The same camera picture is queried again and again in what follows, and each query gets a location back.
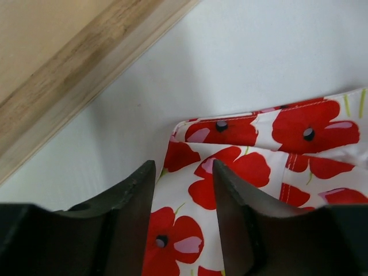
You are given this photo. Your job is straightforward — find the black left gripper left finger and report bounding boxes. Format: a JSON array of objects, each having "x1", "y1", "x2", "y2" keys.
[{"x1": 1, "y1": 160, "x2": 156, "y2": 275}]

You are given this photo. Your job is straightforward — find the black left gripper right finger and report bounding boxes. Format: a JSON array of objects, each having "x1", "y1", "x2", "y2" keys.
[{"x1": 213, "y1": 160, "x2": 367, "y2": 275}]

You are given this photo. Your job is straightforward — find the red poppy print skirt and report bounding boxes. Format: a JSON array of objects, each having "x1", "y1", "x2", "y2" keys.
[{"x1": 143, "y1": 89, "x2": 367, "y2": 275}]

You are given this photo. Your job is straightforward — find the wooden clothes rack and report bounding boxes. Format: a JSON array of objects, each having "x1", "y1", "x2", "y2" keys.
[{"x1": 1, "y1": 0, "x2": 196, "y2": 181}]

